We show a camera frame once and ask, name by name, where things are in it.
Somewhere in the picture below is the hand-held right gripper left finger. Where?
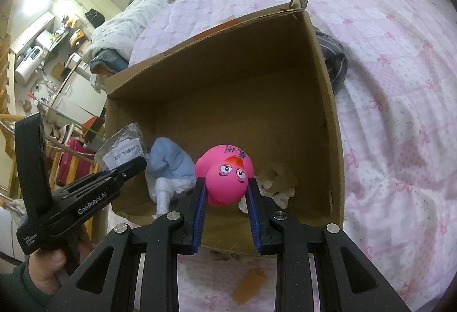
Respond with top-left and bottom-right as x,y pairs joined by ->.
45,176 -> 208,312

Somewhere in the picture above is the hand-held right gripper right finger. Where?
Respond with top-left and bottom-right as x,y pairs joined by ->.
246,177 -> 411,312

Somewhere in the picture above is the clear plastic bag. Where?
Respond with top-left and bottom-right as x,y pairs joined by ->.
95,122 -> 146,171

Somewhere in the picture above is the small white fluffy piece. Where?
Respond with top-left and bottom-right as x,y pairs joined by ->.
155,191 -> 174,217

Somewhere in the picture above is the white fluffy sock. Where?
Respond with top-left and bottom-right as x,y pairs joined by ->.
148,174 -> 195,196

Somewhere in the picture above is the pink rubber duck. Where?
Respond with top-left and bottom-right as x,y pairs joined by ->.
195,143 -> 256,207

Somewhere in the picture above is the cream plush piece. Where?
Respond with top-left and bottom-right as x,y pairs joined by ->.
237,165 -> 298,216

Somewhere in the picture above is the blue fluffy cloth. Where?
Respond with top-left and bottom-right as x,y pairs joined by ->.
145,136 -> 197,187

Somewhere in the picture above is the cardboard box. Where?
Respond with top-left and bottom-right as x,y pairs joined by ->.
103,0 -> 346,257

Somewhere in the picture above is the person's left forearm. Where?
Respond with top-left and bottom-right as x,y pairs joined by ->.
0,260 -> 54,312

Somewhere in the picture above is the person's left hand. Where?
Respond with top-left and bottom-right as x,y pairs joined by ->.
27,226 -> 94,286

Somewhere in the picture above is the red yellow bag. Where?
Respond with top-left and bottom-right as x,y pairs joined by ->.
48,137 -> 95,187

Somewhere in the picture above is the wooden drying rack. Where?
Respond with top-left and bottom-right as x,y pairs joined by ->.
0,112 -> 97,191

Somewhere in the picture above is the brown cardboard scrap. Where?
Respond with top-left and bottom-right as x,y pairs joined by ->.
231,269 -> 268,303

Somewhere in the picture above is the white water heater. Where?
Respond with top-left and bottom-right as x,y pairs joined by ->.
14,46 -> 45,85

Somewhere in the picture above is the teal cloth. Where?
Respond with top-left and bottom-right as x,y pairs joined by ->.
89,49 -> 129,75

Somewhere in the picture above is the white floral quilt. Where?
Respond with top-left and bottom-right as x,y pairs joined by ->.
87,0 -> 358,64

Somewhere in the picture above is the dark grey cloth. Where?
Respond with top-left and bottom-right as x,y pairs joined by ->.
316,30 -> 348,95

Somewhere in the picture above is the pink bow print quilt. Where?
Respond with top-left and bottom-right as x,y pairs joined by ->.
127,0 -> 457,312

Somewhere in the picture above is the cluttered wall shelf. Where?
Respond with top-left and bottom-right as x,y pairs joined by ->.
46,14 -> 90,48

